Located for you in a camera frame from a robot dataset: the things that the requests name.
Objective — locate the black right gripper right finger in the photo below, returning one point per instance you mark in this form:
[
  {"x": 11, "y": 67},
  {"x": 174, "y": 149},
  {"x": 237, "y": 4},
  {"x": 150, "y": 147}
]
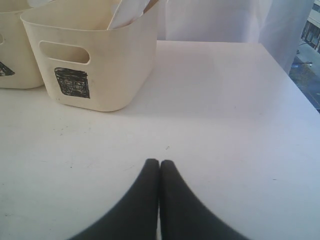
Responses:
[{"x": 182, "y": 215}]

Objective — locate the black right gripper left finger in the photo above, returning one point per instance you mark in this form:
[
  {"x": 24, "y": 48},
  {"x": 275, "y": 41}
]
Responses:
[{"x": 135, "y": 216}]

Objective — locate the white square plate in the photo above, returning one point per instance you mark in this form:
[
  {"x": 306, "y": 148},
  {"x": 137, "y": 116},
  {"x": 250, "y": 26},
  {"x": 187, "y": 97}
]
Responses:
[{"x": 127, "y": 11}]

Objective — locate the cream bin with square mark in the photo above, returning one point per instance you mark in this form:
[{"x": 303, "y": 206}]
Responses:
[{"x": 83, "y": 64}]

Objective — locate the cream bin with triangle mark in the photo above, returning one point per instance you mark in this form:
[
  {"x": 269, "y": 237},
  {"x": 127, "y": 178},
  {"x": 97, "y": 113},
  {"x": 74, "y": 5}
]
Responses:
[{"x": 18, "y": 66}]

